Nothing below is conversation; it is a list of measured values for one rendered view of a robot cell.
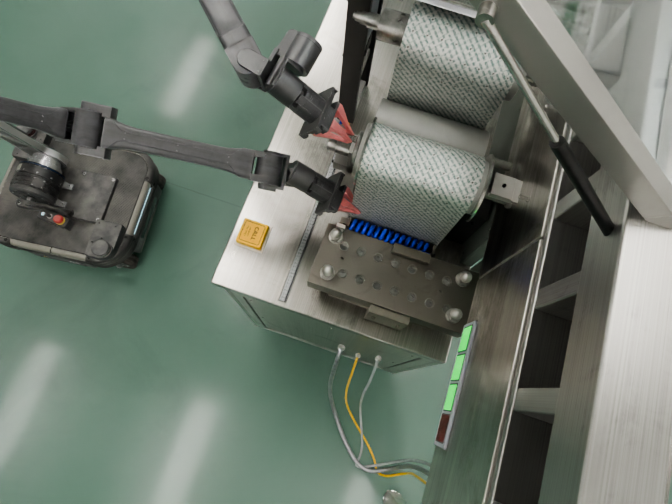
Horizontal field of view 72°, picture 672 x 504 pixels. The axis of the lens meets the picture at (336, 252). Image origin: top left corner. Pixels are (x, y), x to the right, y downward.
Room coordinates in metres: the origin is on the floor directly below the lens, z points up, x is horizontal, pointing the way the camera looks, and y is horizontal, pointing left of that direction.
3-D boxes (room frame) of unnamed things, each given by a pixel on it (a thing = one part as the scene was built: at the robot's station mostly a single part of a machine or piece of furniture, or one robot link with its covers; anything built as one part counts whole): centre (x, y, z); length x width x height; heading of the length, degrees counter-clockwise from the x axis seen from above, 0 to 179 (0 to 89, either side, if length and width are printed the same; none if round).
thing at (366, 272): (0.29, -0.15, 1.00); 0.40 x 0.16 x 0.06; 81
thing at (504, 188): (0.45, -0.32, 1.28); 0.06 x 0.05 x 0.02; 81
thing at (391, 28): (0.75, -0.04, 1.33); 0.06 x 0.06 x 0.06; 81
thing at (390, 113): (0.59, -0.16, 1.17); 0.26 x 0.12 x 0.12; 81
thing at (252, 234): (0.38, 0.23, 0.91); 0.07 x 0.07 x 0.02; 81
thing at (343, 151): (0.54, 0.01, 1.05); 0.06 x 0.05 x 0.31; 81
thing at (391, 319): (0.20, -0.15, 0.96); 0.10 x 0.03 x 0.11; 81
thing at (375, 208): (0.42, -0.13, 1.11); 0.23 x 0.01 x 0.18; 81
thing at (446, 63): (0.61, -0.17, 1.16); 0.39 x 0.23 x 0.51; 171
